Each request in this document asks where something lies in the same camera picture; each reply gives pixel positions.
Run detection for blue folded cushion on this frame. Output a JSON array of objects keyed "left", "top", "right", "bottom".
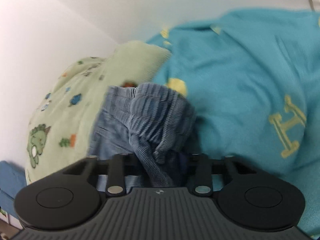
[{"left": 0, "top": 160, "right": 27, "bottom": 219}]

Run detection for teal smiley bed sheet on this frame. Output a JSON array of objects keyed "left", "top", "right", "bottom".
[{"left": 149, "top": 9, "right": 319, "bottom": 236}]

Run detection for green dinosaur fleece blanket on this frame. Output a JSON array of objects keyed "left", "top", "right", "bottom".
[{"left": 25, "top": 41, "right": 170, "bottom": 184}]

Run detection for light blue denim jeans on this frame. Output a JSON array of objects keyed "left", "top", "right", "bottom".
[{"left": 88, "top": 83, "right": 196, "bottom": 191}]

